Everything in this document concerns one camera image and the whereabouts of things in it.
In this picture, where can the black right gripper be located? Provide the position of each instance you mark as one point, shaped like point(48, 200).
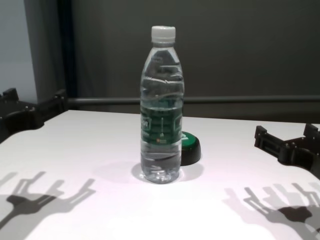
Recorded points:
point(305, 155)

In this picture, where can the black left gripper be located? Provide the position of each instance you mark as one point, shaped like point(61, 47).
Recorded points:
point(15, 118)

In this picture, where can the clear water bottle green label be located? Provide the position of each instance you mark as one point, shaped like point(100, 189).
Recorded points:
point(161, 87)

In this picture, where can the green buzzer button black base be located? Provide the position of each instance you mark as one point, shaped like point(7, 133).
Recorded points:
point(191, 150)

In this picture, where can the dark vertical post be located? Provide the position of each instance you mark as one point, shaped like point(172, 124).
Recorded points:
point(66, 50)

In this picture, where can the grey horizontal rail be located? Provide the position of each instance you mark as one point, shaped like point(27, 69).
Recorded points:
point(225, 100)

